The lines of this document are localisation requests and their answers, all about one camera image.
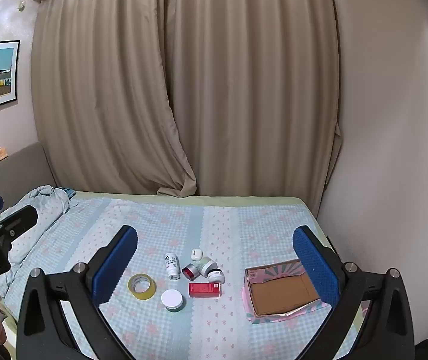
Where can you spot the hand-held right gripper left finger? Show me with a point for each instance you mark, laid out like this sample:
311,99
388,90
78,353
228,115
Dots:
118,262

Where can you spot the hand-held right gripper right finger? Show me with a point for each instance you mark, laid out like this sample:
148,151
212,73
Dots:
315,266

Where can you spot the yellow tape roll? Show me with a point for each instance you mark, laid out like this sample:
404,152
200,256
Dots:
133,289

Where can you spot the pink cardboard box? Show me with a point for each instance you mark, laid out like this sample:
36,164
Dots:
281,294

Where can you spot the green jar with white lid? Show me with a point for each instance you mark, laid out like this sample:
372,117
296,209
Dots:
172,299

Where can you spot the red round lid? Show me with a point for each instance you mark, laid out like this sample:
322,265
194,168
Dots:
189,271

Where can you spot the white earbud case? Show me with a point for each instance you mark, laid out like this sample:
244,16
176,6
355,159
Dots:
196,255

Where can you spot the pale green and white jar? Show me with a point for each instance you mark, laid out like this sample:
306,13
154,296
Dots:
206,264

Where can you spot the red box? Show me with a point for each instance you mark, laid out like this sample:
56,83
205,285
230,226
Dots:
204,290

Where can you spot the small white jar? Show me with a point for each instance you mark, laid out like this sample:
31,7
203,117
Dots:
216,276

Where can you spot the light blue crumpled duvet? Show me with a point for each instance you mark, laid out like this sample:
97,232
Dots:
38,210

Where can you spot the grey padded headboard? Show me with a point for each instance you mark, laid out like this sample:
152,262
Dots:
8,172

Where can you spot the white bottle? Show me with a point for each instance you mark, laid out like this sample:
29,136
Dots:
172,264

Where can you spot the dark plaid cloth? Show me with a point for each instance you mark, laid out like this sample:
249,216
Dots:
68,192

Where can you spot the floral checked bed sheet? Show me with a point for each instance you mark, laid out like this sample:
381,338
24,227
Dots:
214,225

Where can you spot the beige curtain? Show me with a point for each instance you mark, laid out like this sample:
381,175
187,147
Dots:
251,82
101,82

